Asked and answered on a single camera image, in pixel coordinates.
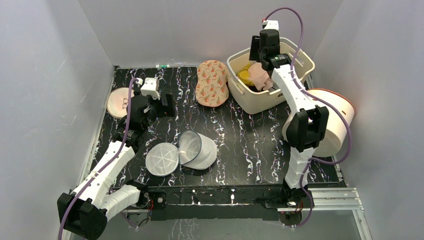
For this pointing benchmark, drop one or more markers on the floral padded laundry bag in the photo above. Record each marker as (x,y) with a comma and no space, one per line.
(211,89)

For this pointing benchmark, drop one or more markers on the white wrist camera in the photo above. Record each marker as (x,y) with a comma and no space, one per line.
(270,25)
(150,88)

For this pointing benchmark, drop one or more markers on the yellow bra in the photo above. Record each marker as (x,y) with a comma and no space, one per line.
(246,76)

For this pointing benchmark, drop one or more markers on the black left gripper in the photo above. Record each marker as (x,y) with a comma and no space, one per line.
(168,111)

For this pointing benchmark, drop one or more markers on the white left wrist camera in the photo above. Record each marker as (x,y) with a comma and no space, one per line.
(150,88)

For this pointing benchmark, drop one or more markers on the cream perforated laundry basket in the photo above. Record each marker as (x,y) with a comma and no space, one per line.
(255,102)

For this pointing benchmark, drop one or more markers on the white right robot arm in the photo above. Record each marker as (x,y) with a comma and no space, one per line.
(284,77)

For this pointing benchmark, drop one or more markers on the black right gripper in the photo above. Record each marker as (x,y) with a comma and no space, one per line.
(255,48)

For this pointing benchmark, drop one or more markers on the pink bra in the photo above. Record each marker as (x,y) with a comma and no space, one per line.
(259,77)

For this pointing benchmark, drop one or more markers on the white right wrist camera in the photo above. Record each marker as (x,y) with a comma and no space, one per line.
(270,25)

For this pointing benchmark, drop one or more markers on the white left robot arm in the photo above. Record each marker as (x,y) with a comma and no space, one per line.
(106,169)

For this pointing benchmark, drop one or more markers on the white cylindrical drum container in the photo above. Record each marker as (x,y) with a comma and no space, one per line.
(334,122)

